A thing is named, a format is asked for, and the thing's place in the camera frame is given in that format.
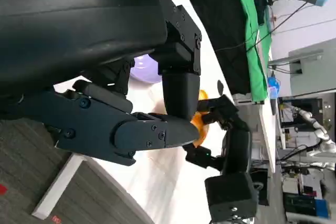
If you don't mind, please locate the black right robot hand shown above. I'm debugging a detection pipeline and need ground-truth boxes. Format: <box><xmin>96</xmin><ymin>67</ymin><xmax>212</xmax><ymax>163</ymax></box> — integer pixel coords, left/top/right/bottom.
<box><xmin>183</xmin><ymin>94</ymin><xmax>253</xmax><ymax>175</ymax></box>

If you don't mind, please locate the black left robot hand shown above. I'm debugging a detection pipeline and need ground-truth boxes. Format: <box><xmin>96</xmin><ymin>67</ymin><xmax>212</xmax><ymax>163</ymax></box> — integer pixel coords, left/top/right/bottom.
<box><xmin>0</xmin><ymin>0</ymin><xmax>203</xmax><ymax>167</ymax></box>

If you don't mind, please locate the orange white toy bread roll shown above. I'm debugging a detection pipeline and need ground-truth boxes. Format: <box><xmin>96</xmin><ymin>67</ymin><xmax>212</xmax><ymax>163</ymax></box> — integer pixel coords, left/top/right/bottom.
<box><xmin>190</xmin><ymin>89</ymin><xmax>211</xmax><ymax>147</ymax></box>

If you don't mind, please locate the lilac plate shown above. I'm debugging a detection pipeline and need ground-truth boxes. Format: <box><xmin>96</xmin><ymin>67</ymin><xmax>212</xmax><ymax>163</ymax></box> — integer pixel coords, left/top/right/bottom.
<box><xmin>130</xmin><ymin>55</ymin><xmax>164</xmax><ymax>86</ymax></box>

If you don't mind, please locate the green cloth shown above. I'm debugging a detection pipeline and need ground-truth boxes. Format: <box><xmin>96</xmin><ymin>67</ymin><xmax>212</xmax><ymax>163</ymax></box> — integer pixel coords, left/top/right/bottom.
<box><xmin>234</xmin><ymin>0</ymin><xmax>273</xmax><ymax>105</ymax></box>

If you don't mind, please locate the grey cabinet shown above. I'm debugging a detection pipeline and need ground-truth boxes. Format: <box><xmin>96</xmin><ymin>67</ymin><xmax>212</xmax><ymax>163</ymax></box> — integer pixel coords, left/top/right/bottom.
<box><xmin>268</xmin><ymin>37</ymin><xmax>336</xmax><ymax>97</ymax></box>

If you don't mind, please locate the black cloth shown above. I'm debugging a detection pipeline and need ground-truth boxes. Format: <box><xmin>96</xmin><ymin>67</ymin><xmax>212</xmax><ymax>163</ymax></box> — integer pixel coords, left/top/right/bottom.
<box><xmin>178</xmin><ymin>0</ymin><xmax>266</xmax><ymax>95</ymax></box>

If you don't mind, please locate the white table leg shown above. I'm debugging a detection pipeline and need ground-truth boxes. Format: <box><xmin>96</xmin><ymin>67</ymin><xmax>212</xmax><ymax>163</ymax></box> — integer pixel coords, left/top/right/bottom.
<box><xmin>31</xmin><ymin>154</ymin><xmax>89</xmax><ymax>220</ymax></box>

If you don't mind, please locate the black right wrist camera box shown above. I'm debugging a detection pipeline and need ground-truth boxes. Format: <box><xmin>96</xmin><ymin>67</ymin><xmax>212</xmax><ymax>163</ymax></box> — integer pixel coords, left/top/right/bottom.
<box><xmin>204</xmin><ymin>173</ymin><xmax>259</xmax><ymax>222</ymax></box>

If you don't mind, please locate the black cable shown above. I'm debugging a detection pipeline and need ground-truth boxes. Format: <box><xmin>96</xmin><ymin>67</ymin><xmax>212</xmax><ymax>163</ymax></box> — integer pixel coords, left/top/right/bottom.
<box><xmin>214</xmin><ymin>0</ymin><xmax>326</xmax><ymax>53</ymax></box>

